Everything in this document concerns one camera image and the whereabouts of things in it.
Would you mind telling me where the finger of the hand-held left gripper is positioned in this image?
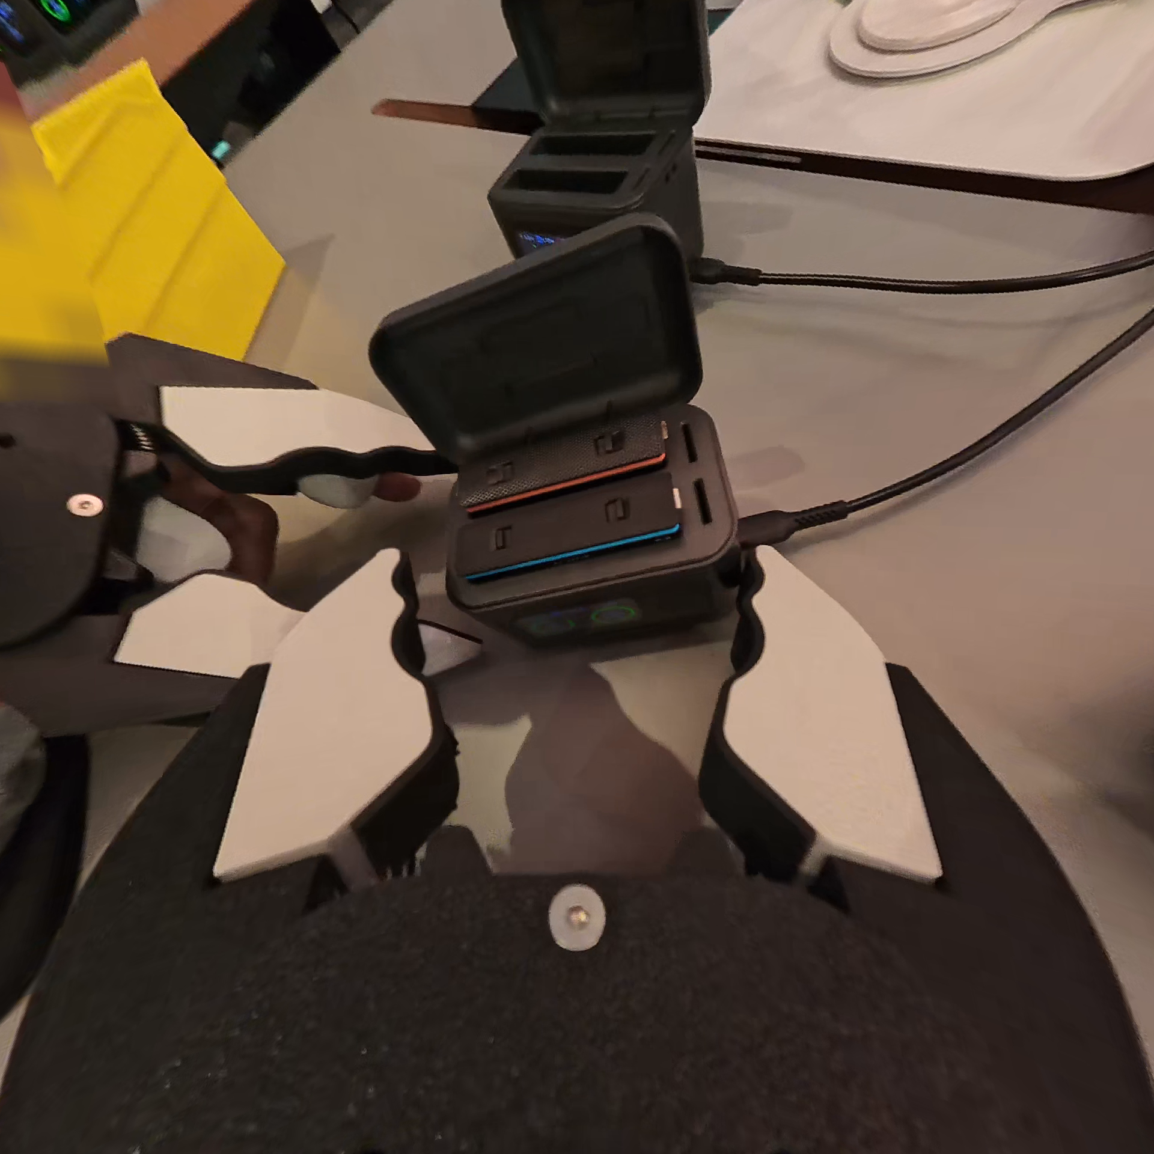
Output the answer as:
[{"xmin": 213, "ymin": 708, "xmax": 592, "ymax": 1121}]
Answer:
[
  {"xmin": 111, "ymin": 573, "xmax": 304, "ymax": 683},
  {"xmin": 158, "ymin": 385, "xmax": 461, "ymax": 512}
]

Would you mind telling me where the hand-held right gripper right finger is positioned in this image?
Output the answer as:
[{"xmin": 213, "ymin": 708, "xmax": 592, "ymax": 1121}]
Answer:
[{"xmin": 700, "ymin": 547, "xmax": 943, "ymax": 885}]

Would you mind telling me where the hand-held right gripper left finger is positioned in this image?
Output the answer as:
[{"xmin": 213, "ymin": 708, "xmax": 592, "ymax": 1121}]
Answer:
[{"xmin": 213, "ymin": 551, "xmax": 461, "ymax": 885}]

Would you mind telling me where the yellow plastic bin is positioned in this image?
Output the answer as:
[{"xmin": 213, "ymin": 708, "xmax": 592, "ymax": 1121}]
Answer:
[{"xmin": 0, "ymin": 63, "xmax": 286, "ymax": 361}]

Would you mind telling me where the black battery charger case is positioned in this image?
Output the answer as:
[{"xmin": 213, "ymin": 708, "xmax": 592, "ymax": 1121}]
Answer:
[
  {"xmin": 0, "ymin": 0, "xmax": 131, "ymax": 76},
  {"xmin": 370, "ymin": 214, "xmax": 743, "ymax": 648},
  {"xmin": 486, "ymin": 0, "xmax": 714, "ymax": 263}
]

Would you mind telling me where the black battery orange stripe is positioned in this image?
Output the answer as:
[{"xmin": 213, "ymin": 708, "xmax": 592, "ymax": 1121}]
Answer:
[{"xmin": 451, "ymin": 424, "xmax": 671, "ymax": 520}]

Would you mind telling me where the black battery blue stripe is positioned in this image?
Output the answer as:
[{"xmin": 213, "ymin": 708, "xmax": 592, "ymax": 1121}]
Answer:
[{"xmin": 461, "ymin": 487, "xmax": 690, "ymax": 587}]

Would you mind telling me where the person's left hand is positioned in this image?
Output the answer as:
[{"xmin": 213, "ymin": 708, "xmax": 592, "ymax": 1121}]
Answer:
[{"xmin": 172, "ymin": 473, "xmax": 425, "ymax": 581}]

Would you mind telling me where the black honeycomb cushion pad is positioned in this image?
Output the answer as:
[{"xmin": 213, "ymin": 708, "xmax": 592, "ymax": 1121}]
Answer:
[{"xmin": 0, "ymin": 740, "xmax": 92, "ymax": 1011}]

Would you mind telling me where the wooden work table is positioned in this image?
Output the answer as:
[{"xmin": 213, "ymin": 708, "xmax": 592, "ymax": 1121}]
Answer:
[{"xmin": 72, "ymin": 0, "xmax": 270, "ymax": 92}]

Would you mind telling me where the white base mat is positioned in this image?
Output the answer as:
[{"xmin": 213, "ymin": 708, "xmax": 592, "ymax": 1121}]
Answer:
[{"xmin": 694, "ymin": 0, "xmax": 1154, "ymax": 180}]

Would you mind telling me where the black charging cable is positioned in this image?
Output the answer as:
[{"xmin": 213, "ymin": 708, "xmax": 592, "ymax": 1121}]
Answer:
[
  {"xmin": 694, "ymin": 249, "xmax": 1154, "ymax": 298},
  {"xmin": 739, "ymin": 306, "xmax": 1154, "ymax": 542}
]

